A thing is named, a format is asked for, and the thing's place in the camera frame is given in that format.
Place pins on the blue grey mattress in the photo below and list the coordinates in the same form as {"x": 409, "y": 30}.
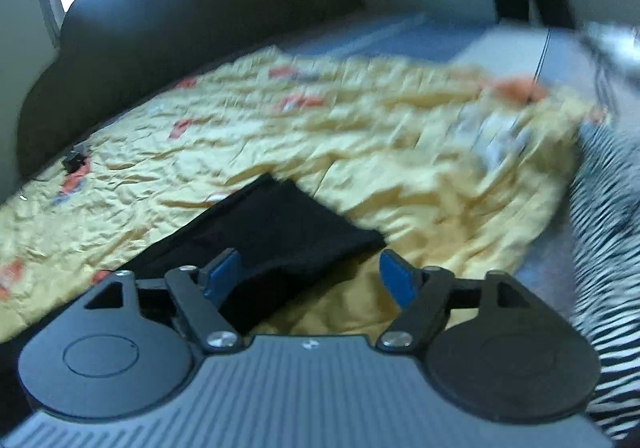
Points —
{"x": 400, "y": 35}

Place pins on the black charger adapter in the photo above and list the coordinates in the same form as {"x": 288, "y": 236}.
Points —
{"x": 75, "y": 160}

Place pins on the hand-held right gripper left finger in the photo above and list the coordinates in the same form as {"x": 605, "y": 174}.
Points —
{"x": 223, "y": 274}

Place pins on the zebra striped cloth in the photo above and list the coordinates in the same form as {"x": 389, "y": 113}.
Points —
{"x": 610, "y": 228}

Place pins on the yellow flower print bedsheet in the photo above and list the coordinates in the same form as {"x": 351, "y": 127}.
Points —
{"x": 350, "y": 153}

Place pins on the black pants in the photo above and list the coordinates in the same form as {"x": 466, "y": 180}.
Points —
{"x": 290, "y": 238}

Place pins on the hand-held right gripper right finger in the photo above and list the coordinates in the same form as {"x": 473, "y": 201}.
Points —
{"x": 397, "y": 279}

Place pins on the dark padded headboard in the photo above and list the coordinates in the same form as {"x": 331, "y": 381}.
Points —
{"x": 175, "y": 18}

